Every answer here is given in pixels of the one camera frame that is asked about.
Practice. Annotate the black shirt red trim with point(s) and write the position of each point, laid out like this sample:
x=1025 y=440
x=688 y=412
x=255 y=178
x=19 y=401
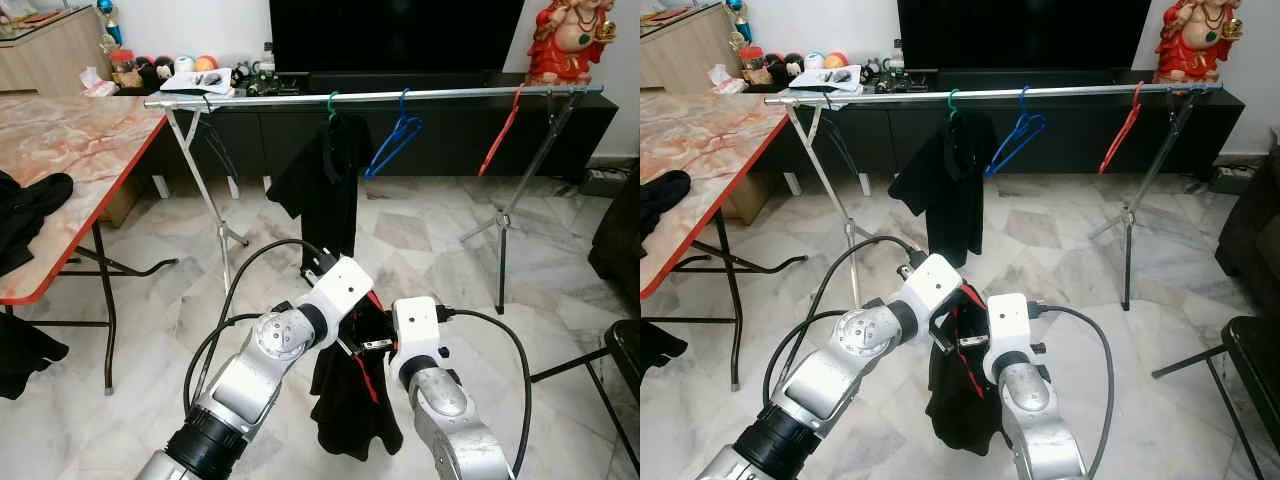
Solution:
x=350 y=410
x=960 y=400

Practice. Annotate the blue plastic hanger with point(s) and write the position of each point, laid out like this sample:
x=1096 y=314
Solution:
x=396 y=147
x=1018 y=146

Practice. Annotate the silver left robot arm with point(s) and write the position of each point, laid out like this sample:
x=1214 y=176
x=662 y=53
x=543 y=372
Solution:
x=250 y=380
x=820 y=380

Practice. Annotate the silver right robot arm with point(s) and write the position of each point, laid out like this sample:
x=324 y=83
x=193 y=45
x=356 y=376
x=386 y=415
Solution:
x=1035 y=410
x=450 y=410

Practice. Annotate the green hanger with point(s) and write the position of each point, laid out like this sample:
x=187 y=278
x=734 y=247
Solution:
x=958 y=101
x=338 y=103

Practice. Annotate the red hanger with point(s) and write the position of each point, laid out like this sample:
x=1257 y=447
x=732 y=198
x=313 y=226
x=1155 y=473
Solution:
x=500 y=132
x=1120 y=130

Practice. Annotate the black printed shirt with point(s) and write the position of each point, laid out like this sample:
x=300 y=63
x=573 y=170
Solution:
x=945 y=190
x=325 y=190

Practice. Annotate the black television console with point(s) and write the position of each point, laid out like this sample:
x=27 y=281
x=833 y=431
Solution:
x=440 y=140
x=1070 y=140

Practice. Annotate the brown cardboard box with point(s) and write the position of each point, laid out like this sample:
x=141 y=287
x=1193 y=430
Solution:
x=768 y=200
x=123 y=205

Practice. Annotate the small green toy figures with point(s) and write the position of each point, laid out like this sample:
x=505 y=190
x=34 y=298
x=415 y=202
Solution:
x=893 y=83
x=262 y=85

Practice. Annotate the silver metal clothes rack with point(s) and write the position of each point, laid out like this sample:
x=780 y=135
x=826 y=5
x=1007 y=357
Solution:
x=450 y=95
x=1070 y=93

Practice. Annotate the black soundbar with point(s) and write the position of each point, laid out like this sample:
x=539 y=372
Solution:
x=1040 y=80
x=415 y=82

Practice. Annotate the dark sofa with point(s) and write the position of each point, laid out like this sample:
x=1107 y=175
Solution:
x=620 y=240
x=1255 y=235

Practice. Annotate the small clear bottle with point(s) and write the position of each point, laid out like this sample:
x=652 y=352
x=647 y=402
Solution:
x=267 y=58
x=897 y=56

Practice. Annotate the marble table red edge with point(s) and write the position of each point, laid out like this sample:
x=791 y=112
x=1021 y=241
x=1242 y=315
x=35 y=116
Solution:
x=80 y=145
x=710 y=145

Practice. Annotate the black television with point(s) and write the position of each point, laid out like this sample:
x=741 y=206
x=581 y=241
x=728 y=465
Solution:
x=395 y=35
x=1025 y=35

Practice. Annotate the black clothes pile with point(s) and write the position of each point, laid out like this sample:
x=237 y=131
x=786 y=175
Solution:
x=30 y=210
x=660 y=200

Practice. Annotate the red lid jar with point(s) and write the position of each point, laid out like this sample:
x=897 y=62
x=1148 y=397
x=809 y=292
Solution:
x=752 y=68
x=124 y=70

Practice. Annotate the white pink tissue pack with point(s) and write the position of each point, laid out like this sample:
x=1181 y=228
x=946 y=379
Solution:
x=726 y=83
x=97 y=85

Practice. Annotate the red gold statue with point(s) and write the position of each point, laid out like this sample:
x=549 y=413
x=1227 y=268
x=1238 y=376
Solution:
x=560 y=55
x=1190 y=55

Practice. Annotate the blue gold trophy ornament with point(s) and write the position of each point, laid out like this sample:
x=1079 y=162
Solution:
x=109 y=25
x=738 y=23

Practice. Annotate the light wooden cabinet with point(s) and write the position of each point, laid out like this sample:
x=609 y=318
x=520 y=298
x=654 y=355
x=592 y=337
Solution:
x=688 y=60
x=55 y=60

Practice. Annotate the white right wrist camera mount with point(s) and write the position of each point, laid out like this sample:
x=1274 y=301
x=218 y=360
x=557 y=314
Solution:
x=415 y=325
x=1010 y=322

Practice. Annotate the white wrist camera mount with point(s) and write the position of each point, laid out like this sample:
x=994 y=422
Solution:
x=415 y=325
x=345 y=285
x=1010 y=322
x=932 y=283

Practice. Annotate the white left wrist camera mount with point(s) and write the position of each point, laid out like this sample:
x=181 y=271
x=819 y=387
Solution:
x=345 y=285
x=932 y=283

